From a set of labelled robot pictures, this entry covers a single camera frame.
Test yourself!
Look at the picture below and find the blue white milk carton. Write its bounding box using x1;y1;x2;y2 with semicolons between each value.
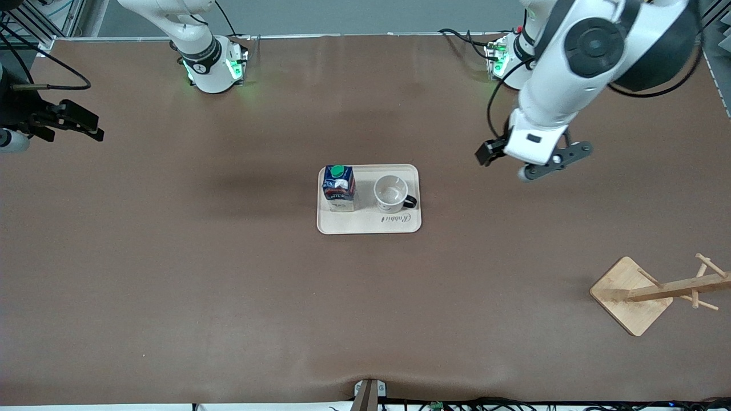
322;164;356;213

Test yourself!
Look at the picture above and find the white mug with black handle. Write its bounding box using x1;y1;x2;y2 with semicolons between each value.
373;175;418;214

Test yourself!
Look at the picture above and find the aluminium frame structure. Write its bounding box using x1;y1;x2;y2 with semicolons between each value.
0;0;86;42

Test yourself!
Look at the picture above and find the grey metal table rail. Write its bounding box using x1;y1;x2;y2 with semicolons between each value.
701;50;731;118

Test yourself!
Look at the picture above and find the wooden mug tree stand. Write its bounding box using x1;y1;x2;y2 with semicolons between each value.
589;253;731;337

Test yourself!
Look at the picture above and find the cream plastic tray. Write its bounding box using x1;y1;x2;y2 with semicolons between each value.
316;164;423;235

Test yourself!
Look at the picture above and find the wooden camera mount post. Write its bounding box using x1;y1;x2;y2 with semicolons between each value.
351;378;388;411

